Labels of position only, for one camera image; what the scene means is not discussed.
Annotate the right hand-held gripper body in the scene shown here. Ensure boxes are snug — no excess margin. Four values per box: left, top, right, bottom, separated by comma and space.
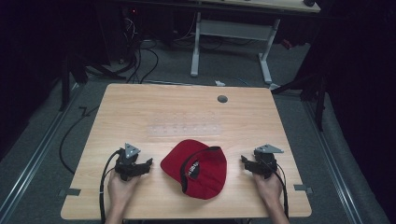
252, 143, 285, 180

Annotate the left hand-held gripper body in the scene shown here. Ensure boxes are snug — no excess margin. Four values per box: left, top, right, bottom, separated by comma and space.
114, 142, 142, 182

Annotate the red baseball cap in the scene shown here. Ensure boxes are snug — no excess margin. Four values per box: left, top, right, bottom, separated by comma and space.
160, 138, 228, 201

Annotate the person's right hand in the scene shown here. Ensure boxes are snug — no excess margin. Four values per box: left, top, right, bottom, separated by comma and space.
252, 172, 284, 207

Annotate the person's left hand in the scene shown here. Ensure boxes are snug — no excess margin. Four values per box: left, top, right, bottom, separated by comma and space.
106, 169, 142, 213

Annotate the grey tape piece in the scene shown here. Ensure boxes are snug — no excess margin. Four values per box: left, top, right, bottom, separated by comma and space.
293, 184, 314, 194
58, 188, 82, 198

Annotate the clear tape strip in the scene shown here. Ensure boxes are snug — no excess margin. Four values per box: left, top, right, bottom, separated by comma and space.
147, 123, 222, 137

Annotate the black metal stand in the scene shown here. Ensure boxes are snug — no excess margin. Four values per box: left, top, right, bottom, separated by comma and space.
270, 69, 329, 133
58, 52, 129, 112

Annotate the white-legged desk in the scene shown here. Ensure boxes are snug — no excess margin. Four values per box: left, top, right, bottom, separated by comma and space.
189, 0, 322, 91

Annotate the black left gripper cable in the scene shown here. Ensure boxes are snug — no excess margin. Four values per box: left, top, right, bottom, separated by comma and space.
98, 148, 123, 224

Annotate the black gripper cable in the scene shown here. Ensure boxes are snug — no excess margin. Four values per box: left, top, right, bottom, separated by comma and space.
274, 161, 290, 220
98, 148, 123, 224

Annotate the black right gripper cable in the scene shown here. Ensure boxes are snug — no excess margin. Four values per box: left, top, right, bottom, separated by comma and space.
274, 161, 290, 220

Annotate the black floor cable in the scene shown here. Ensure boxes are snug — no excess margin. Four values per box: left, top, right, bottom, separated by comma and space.
58, 105, 101, 175

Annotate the metal floor rail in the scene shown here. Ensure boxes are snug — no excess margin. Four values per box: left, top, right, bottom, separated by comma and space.
303, 98, 364, 224
0, 82, 82, 220

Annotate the bundle of black cables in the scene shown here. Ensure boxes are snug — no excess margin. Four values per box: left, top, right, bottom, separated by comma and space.
122, 17, 161, 85

